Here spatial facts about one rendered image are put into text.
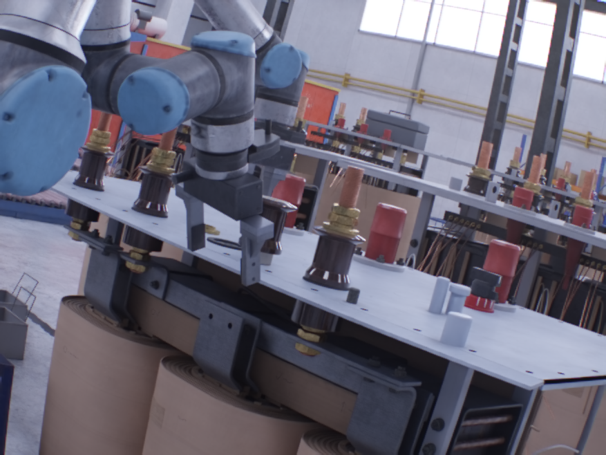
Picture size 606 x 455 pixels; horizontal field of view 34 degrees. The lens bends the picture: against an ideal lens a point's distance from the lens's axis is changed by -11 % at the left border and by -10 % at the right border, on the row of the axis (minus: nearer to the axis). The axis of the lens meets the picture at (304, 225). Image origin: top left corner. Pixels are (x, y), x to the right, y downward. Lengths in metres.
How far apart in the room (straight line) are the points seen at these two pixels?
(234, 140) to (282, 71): 0.57
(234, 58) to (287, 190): 1.18
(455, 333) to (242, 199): 0.36
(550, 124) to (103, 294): 9.51
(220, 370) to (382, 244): 0.50
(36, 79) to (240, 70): 0.45
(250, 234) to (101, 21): 0.38
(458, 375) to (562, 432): 1.67
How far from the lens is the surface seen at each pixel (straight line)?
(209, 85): 1.39
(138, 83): 1.35
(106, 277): 2.42
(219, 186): 1.51
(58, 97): 1.10
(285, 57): 2.03
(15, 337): 5.77
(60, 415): 2.53
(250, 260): 1.53
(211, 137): 1.48
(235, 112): 1.46
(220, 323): 2.10
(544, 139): 11.59
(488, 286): 2.07
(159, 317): 2.40
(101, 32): 1.42
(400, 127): 9.17
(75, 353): 2.46
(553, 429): 3.44
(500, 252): 2.16
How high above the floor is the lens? 1.61
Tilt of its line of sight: 5 degrees down
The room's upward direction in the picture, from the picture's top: 14 degrees clockwise
